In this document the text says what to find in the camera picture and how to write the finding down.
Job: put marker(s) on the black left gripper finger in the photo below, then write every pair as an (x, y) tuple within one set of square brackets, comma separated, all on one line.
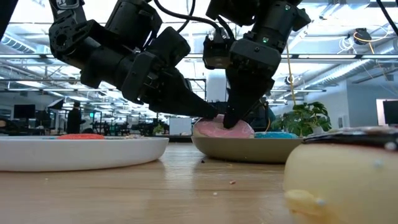
[(183, 99)]

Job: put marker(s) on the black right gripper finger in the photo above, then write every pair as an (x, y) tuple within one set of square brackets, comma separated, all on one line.
[(242, 93)]

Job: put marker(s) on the pink frosted donut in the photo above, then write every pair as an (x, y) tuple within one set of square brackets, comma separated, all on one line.
[(211, 129)]

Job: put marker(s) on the blue frosted drizzled donut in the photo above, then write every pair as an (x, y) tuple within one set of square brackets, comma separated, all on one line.
[(273, 135)]

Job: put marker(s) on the small red frosted donut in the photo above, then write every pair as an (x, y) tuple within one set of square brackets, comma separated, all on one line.
[(81, 136)]

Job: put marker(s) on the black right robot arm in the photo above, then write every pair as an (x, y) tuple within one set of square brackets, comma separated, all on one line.
[(280, 18)]

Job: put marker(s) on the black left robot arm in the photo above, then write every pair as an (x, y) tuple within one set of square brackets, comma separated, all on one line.
[(71, 40)]

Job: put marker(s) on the white board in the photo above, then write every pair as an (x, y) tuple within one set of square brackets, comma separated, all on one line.
[(180, 126)]

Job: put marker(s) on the grey green round plate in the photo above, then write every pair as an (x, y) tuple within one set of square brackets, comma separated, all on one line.
[(245, 151)]

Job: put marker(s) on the green potted plant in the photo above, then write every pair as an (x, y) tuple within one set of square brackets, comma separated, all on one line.
[(308, 119)]

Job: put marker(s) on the white round plate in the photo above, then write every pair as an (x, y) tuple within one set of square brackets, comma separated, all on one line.
[(77, 154)]

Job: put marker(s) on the black background monitor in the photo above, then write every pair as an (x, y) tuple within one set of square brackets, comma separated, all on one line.
[(24, 112)]

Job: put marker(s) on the chocolate frosted drizzled donut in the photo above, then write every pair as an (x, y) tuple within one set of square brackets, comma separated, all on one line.
[(342, 180)]

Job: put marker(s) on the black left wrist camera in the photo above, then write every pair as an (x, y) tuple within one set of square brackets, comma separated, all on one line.
[(133, 21)]

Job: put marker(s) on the white framed wall monitor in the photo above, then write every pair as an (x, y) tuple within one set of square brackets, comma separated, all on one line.
[(390, 112)]

